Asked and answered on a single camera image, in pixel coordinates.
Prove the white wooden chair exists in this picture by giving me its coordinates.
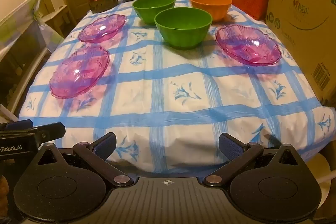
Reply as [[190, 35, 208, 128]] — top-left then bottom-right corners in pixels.
[[36, 0, 70, 39]]

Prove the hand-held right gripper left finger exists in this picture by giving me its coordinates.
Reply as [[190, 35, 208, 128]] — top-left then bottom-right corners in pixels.
[[35, 132, 134, 188]]

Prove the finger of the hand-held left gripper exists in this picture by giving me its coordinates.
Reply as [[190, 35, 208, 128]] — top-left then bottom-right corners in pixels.
[[0, 120, 34, 131], [0, 123, 66, 147]]

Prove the green plastic bowl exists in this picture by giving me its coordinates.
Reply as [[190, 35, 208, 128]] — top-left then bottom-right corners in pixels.
[[132, 0, 176, 25], [154, 7, 213, 50]]

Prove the large brown cardboard box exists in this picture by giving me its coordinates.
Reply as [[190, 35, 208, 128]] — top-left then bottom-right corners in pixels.
[[265, 0, 336, 109]]

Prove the pink transparent plate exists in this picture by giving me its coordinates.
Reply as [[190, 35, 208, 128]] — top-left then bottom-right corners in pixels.
[[49, 45, 111, 99], [78, 13, 127, 43], [215, 24, 283, 67]]

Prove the white round object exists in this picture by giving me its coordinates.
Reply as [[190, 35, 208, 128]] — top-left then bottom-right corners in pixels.
[[312, 153, 336, 204]]

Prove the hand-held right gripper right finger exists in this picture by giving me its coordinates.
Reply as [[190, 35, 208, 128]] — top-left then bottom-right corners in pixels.
[[203, 132, 305, 187]]

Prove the blue checked tablecloth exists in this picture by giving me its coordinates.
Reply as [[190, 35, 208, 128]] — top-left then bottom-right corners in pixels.
[[18, 0, 336, 172]]

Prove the orange plastic bowl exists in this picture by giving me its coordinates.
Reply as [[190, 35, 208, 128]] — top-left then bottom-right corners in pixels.
[[189, 0, 233, 22]]

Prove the white furniture frame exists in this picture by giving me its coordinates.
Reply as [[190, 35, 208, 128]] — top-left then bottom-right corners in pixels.
[[0, 0, 61, 121]]

